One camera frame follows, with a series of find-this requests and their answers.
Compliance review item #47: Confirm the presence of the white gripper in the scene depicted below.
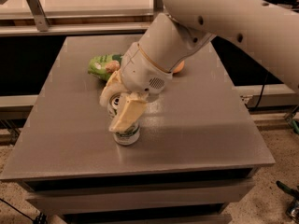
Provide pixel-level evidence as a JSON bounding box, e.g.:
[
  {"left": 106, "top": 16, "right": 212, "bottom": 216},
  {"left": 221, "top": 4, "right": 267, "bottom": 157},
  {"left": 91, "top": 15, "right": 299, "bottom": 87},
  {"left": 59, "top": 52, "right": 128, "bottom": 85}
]
[{"left": 99, "top": 42, "right": 172, "bottom": 133}]

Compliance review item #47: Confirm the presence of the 7up soda can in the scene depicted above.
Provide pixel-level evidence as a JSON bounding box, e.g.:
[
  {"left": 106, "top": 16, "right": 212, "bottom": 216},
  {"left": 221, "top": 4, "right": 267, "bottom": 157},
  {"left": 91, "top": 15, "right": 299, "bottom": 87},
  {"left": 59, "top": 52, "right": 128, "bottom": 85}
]
[{"left": 107, "top": 92, "right": 141, "bottom": 147}]

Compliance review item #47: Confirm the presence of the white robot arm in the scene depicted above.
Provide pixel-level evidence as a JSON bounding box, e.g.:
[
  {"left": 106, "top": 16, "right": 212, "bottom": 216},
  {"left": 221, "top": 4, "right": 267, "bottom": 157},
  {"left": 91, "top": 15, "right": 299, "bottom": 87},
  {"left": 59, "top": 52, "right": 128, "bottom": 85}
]
[{"left": 100, "top": 0, "right": 299, "bottom": 133}]

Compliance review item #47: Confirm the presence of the green snack chip bag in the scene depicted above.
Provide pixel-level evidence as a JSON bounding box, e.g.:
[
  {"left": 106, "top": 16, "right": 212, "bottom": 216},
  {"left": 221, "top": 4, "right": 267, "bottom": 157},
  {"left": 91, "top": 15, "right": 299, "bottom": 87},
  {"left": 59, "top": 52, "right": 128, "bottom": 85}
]
[{"left": 88, "top": 54, "right": 122, "bottom": 81}]

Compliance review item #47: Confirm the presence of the orange ball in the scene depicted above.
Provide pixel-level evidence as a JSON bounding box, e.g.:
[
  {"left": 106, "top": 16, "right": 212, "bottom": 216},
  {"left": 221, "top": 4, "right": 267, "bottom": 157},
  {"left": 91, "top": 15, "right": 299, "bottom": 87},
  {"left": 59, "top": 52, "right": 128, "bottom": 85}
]
[{"left": 173, "top": 61, "right": 185, "bottom": 74}]

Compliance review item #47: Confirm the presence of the grey drawer cabinet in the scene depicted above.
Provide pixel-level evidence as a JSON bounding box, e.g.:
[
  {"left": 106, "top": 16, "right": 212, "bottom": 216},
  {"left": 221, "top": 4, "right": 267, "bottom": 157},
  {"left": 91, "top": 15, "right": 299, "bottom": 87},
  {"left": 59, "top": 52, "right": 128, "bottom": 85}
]
[{"left": 1, "top": 35, "right": 274, "bottom": 224}]

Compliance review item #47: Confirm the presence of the green black tool on floor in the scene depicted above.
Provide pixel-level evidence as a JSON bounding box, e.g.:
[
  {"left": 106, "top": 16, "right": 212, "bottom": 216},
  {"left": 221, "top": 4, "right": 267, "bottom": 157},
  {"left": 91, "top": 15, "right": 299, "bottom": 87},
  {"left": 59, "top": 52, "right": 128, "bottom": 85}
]
[{"left": 276, "top": 181, "right": 299, "bottom": 224}]

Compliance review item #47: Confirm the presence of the left metal railing bracket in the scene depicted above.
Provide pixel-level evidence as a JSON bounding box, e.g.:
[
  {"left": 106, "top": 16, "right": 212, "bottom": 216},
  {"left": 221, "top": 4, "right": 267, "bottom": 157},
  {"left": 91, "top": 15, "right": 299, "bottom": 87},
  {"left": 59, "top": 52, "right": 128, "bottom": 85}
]
[{"left": 26, "top": 0, "right": 50, "bottom": 32}]

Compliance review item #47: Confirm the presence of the black floor cable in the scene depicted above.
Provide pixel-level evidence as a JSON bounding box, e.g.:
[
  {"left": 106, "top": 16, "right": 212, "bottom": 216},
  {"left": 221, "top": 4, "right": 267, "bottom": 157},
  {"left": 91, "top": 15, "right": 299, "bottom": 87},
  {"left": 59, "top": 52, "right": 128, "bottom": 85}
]
[{"left": 0, "top": 197, "right": 49, "bottom": 224}]

